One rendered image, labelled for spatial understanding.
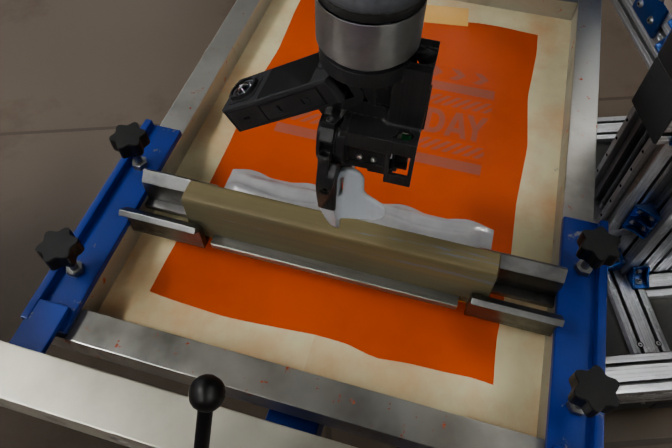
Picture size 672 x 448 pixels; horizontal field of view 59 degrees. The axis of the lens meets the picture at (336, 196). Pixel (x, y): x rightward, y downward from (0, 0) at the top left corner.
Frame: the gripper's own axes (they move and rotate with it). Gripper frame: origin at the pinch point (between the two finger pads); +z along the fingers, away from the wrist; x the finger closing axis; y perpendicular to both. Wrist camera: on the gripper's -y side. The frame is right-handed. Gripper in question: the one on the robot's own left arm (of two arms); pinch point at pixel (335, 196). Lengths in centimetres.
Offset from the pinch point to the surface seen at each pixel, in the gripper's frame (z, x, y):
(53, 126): 113, 81, -126
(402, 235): 5.8, 1.0, 7.2
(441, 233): 15.5, 8.7, 11.7
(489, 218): 16.1, 13.2, 17.4
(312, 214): 5.9, 1.0, -2.9
